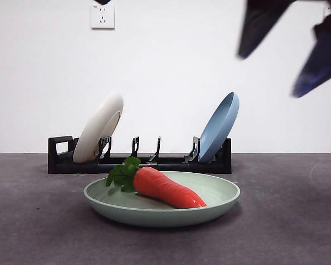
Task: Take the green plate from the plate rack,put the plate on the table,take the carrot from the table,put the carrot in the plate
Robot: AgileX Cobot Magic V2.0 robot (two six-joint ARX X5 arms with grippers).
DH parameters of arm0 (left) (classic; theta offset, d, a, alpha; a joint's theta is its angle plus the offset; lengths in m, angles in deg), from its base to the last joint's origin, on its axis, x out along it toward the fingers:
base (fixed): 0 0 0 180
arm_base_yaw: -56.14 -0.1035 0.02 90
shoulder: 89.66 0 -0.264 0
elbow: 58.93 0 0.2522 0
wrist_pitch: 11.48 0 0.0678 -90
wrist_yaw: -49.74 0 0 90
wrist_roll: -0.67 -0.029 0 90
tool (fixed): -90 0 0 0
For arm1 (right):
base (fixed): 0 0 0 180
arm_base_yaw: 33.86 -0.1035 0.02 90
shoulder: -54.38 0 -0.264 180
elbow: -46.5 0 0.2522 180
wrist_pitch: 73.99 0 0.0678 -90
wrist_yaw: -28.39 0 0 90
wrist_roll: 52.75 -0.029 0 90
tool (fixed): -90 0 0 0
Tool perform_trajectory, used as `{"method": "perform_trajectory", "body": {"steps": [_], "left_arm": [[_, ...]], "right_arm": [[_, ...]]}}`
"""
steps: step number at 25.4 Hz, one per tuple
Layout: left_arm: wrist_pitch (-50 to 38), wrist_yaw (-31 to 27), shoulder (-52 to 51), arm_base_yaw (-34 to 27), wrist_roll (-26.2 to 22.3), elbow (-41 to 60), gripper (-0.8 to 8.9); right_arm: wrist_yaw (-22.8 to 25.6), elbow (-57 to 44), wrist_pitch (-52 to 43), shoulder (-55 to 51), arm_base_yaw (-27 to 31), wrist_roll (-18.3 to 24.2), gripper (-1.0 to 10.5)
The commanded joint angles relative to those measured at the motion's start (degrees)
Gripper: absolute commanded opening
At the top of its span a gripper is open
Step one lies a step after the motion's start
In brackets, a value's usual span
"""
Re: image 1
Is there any black plate rack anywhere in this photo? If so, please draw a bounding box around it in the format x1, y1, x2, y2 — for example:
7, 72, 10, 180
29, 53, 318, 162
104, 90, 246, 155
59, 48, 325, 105
47, 135, 232, 174

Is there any orange carrot with green leaves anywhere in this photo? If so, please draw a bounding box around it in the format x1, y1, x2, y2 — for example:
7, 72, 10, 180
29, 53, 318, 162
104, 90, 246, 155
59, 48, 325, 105
105, 156, 208, 209

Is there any blue plate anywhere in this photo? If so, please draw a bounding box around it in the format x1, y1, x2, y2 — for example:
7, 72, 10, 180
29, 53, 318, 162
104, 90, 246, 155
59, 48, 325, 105
197, 91, 241, 163

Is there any cream plate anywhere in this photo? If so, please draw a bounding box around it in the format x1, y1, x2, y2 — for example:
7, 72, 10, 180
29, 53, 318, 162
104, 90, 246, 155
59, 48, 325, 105
72, 92, 124, 163

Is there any green plate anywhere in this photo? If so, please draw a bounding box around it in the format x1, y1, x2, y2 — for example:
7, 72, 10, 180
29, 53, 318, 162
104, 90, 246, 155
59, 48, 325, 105
83, 170, 241, 229

